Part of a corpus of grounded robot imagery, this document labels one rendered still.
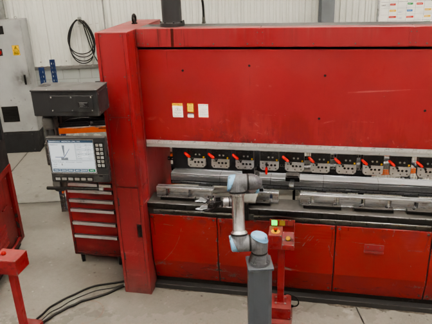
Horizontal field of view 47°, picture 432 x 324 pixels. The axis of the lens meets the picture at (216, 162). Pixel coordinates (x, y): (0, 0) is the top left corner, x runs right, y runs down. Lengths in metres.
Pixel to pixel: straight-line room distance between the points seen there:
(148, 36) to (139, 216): 1.47
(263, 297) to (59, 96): 2.04
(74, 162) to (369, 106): 2.22
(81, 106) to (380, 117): 2.18
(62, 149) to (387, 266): 2.71
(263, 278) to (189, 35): 1.86
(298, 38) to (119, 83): 1.38
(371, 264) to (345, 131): 1.13
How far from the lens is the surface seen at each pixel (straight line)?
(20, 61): 8.22
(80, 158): 3.85
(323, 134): 3.94
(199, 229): 4.31
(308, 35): 3.76
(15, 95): 8.38
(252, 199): 3.98
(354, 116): 3.91
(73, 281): 5.05
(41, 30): 8.43
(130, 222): 4.34
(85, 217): 4.96
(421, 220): 4.17
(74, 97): 3.73
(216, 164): 4.12
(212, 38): 3.84
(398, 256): 4.31
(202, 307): 4.49
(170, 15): 3.98
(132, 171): 4.12
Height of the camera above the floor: 2.76
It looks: 22 degrees down
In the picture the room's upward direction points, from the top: 2 degrees counter-clockwise
